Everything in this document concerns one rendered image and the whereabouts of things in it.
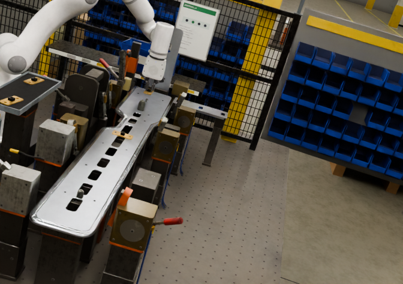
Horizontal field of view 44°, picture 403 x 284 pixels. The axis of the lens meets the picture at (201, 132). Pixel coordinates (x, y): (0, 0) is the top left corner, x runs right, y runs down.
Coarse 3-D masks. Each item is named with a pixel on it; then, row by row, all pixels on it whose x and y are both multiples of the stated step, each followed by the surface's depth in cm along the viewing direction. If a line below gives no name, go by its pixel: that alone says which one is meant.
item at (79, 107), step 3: (69, 102) 197; (72, 102) 198; (75, 102) 199; (78, 105) 197; (81, 105) 197; (84, 105) 198; (75, 108) 193; (78, 108) 194; (81, 108) 195; (84, 108) 195; (87, 108) 196; (75, 111) 193; (78, 111) 193; (81, 111) 192; (84, 111) 193; (87, 111) 198; (75, 114) 193; (78, 114) 193; (81, 114) 193; (84, 114) 194; (84, 117) 196
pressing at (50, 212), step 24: (144, 96) 252; (168, 96) 262; (144, 120) 223; (96, 144) 188; (144, 144) 202; (72, 168) 166; (96, 168) 171; (120, 168) 176; (48, 192) 149; (72, 192) 153; (96, 192) 157; (48, 216) 139; (72, 216) 142; (96, 216) 145
